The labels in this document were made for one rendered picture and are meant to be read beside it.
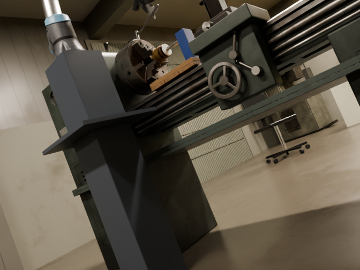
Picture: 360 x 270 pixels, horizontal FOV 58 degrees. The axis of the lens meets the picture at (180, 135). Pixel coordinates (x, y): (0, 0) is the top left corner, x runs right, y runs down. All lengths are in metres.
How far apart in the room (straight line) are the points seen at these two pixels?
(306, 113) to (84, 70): 6.01
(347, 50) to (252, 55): 0.34
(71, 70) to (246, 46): 0.74
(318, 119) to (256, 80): 5.87
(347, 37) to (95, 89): 1.02
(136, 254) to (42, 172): 2.94
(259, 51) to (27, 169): 3.36
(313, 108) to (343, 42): 5.92
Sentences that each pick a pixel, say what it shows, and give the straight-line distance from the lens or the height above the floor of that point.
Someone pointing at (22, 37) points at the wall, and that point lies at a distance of 5.00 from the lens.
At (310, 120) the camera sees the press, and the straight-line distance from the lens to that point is 7.15.
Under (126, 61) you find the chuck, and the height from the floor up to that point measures 1.10.
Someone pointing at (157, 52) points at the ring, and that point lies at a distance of 1.90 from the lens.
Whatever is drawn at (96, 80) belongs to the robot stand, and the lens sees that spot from 1.54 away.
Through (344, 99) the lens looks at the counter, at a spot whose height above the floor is 0.41.
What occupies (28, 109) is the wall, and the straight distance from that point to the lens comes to 4.50.
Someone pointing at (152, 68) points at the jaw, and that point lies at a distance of 1.91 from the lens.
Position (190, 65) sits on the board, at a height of 0.87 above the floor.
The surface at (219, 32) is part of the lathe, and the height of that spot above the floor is 0.88.
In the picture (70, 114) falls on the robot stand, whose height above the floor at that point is 0.85.
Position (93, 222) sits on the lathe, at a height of 0.32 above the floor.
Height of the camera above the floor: 0.46
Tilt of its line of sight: 5 degrees up
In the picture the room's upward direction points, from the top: 22 degrees counter-clockwise
